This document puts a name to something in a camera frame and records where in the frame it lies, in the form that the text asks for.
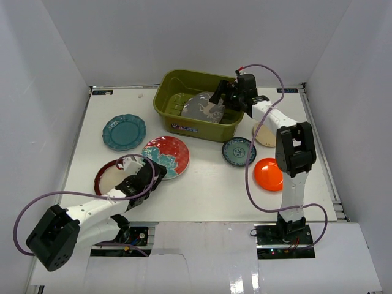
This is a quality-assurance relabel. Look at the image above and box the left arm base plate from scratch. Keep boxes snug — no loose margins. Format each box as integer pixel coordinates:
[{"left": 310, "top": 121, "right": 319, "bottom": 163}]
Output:
[{"left": 115, "top": 227, "right": 149, "bottom": 246}]

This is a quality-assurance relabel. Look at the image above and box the cream plate with calligraphy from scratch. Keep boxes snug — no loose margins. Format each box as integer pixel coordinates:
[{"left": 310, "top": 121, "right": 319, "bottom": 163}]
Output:
[{"left": 252, "top": 122, "right": 276, "bottom": 148}]

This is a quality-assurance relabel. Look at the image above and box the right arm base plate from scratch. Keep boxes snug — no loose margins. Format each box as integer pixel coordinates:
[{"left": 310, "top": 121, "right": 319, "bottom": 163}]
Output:
[{"left": 250, "top": 225, "right": 313, "bottom": 246}]

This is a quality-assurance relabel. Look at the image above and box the teal scalloped plate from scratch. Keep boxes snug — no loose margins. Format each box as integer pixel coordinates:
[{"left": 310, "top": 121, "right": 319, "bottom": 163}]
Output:
[{"left": 102, "top": 114, "right": 146, "bottom": 151}]

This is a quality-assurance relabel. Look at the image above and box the orange plastic plate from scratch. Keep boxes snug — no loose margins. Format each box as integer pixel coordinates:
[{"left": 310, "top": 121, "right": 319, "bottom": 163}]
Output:
[{"left": 253, "top": 157, "right": 283, "bottom": 192}]

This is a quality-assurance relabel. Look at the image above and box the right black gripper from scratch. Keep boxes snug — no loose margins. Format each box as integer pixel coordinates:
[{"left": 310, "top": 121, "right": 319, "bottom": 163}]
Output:
[{"left": 209, "top": 80, "right": 244, "bottom": 112}]

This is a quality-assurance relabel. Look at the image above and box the dark red rimmed plate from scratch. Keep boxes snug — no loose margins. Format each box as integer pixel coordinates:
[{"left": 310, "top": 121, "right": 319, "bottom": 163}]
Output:
[{"left": 93, "top": 160, "right": 126, "bottom": 195}]

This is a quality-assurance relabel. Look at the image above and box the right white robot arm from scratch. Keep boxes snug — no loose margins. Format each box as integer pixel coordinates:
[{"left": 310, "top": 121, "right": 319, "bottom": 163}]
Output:
[{"left": 209, "top": 73, "right": 317, "bottom": 244}]

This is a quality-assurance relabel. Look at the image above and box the olive green plastic bin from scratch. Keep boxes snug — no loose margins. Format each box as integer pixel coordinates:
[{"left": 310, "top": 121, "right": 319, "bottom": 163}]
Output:
[{"left": 153, "top": 69, "right": 243, "bottom": 142}]

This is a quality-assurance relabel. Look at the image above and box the small blue green dish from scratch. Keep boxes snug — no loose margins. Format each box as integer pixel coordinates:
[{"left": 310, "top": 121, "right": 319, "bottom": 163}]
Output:
[{"left": 222, "top": 137, "right": 257, "bottom": 167}]

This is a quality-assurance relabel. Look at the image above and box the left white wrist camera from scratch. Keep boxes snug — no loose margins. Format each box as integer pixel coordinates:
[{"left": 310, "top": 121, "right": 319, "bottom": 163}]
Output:
[{"left": 120, "top": 156, "right": 144, "bottom": 176}]

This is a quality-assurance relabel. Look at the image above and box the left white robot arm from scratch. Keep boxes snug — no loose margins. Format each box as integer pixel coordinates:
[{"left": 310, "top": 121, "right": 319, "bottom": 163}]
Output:
[{"left": 26, "top": 160, "right": 167, "bottom": 272}]

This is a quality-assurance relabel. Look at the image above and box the red and teal patterned plate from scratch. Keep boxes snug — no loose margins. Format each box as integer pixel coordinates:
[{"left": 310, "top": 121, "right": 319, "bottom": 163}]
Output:
[{"left": 141, "top": 136, "right": 190, "bottom": 180}]

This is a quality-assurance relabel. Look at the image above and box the grey deer pattern plate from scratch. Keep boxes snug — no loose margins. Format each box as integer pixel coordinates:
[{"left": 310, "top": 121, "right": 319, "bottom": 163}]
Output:
[{"left": 181, "top": 92, "right": 225, "bottom": 123}]

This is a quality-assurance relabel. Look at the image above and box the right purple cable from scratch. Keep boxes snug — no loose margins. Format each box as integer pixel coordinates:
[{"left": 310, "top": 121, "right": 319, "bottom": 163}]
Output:
[{"left": 235, "top": 63, "right": 328, "bottom": 254}]

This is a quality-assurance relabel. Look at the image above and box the blue sticker on bin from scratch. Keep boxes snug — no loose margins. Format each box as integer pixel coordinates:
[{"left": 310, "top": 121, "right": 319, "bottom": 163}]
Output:
[{"left": 171, "top": 123, "right": 198, "bottom": 133}]

